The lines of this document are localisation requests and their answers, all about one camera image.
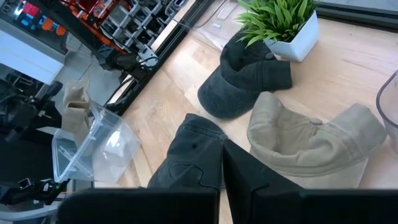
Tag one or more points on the green plant in white pot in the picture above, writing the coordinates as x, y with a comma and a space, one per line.
295, 43

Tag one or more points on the rectangular clear plastic box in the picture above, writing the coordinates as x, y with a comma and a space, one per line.
118, 149

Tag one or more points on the rack with orange boxes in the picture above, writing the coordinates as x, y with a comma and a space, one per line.
124, 18

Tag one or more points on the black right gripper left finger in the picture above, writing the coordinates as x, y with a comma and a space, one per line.
155, 205

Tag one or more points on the white cabinet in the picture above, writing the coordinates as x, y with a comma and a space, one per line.
28, 59

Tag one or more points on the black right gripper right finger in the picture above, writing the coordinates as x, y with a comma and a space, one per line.
295, 208

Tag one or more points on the black table edge rail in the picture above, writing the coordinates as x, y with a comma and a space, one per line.
357, 17

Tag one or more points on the dark grey baseball cap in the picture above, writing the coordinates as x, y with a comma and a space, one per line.
236, 90
189, 149

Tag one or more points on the black aluminium frame rails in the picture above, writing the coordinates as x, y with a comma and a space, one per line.
178, 37

